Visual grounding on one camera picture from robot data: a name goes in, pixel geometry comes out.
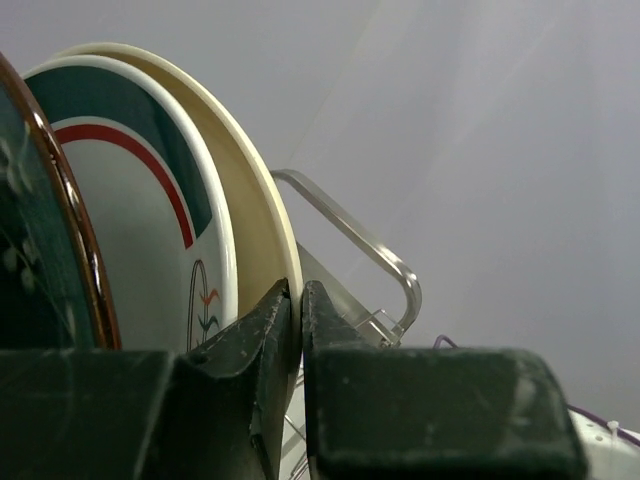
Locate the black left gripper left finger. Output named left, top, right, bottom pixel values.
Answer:
left=1, top=279, right=293, bottom=479

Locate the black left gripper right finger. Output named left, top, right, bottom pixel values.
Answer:
left=302, top=281, right=588, bottom=479

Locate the cream bear plate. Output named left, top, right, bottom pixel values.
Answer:
left=54, top=42, right=303, bottom=398

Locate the white green red rimmed plate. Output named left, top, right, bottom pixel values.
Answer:
left=24, top=55, right=238, bottom=353

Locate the dark teal blossom plate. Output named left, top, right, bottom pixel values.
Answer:
left=1, top=59, right=121, bottom=350

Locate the stainless steel dish rack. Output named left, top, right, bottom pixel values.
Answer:
left=272, top=169, right=423, bottom=479

